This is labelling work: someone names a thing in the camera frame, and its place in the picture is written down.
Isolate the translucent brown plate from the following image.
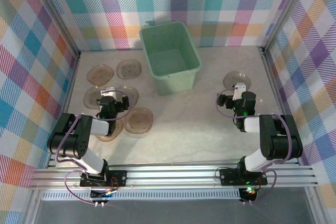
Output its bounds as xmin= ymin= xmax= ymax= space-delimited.
xmin=116 ymin=59 xmax=143 ymax=80
xmin=83 ymin=86 xmax=107 ymax=110
xmin=123 ymin=106 xmax=154 ymax=134
xmin=87 ymin=63 xmax=115 ymax=86
xmin=115 ymin=85 xmax=139 ymax=110
xmin=223 ymin=70 xmax=251 ymax=91
xmin=94 ymin=119 xmax=124 ymax=143

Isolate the green plastic bin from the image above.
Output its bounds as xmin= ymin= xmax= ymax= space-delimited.
xmin=139 ymin=22 xmax=203 ymax=97

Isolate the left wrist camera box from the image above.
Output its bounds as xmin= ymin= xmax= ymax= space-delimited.
xmin=100 ymin=87 xmax=117 ymax=98

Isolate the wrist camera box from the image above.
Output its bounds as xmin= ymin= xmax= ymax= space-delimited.
xmin=232 ymin=82 xmax=247 ymax=101
xmin=100 ymin=87 xmax=117 ymax=98

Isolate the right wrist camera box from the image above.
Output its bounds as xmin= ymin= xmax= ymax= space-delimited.
xmin=232 ymin=82 xmax=247 ymax=101

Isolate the aluminium side rail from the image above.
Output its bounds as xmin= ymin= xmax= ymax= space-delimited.
xmin=261 ymin=48 xmax=302 ymax=166
xmin=46 ymin=52 xmax=81 ymax=168

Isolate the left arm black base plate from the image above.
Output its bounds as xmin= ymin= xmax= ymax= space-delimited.
xmin=79 ymin=170 xmax=128 ymax=188

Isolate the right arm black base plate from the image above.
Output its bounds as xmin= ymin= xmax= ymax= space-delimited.
xmin=219 ymin=168 xmax=268 ymax=186

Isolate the narrow aluminium extrusion rail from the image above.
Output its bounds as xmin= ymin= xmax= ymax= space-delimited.
xmin=47 ymin=155 xmax=300 ymax=169

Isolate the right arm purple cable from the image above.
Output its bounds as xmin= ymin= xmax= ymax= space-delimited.
xmin=215 ymin=89 xmax=293 ymax=205

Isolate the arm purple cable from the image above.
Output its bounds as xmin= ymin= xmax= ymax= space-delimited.
xmin=55 ymin=90 xmax=131 ymax=205
xmin=215 ymin=89 xmax=293 ymax=205

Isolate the wide aluminium extrusion rail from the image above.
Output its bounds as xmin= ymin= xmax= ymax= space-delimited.
xmin=28 ymin=165 xmax=319 ymax=191

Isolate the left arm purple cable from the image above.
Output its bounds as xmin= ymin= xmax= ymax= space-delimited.
xmin=55 ymin=90 xmax=131 ymax=205

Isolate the white slotted cable duct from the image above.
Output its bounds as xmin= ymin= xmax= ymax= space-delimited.
xmin=41 ymin=190 xmax=243 ymax=201

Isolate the aluminium frame post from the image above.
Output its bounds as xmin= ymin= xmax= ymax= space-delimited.
xmin=261 ymin=0 xmax=314 ymax=56
xmin=26 ymin=0 xmax=81 ymax=57

